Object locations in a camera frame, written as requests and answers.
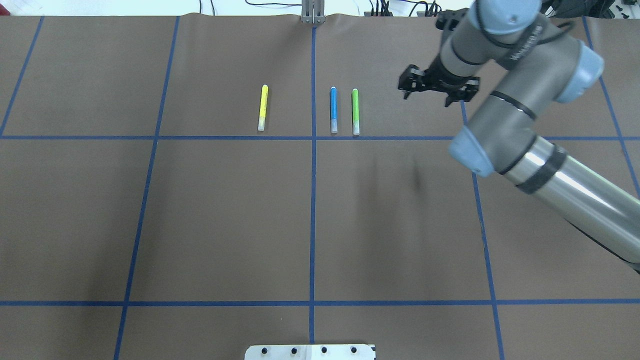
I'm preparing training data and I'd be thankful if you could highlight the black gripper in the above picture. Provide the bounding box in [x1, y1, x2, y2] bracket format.
[398, 64, 481, 108]

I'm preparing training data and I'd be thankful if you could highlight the blue highlighter pen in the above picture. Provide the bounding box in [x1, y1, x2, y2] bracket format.
[329, 86, 338, 134]

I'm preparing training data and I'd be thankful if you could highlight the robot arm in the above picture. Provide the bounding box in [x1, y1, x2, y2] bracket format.
[398, 0, 640, 272]

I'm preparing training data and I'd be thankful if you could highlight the green highlighter pen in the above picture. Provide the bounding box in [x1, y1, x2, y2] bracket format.
[350, 88, 361, 137]

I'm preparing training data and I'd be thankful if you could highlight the yellow highlighter pen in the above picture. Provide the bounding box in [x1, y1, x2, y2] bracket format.
[257, 84, 269, 132]

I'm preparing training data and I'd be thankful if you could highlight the brown paper table mat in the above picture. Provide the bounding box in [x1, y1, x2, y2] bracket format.
[1, 13, 639, 360]

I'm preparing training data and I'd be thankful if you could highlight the aluminium frame post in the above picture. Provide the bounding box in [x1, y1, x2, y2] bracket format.
[301, 0, 326, 25]

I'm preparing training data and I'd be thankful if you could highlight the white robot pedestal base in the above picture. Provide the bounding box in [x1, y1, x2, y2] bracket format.
[244, 343, 377, 360]

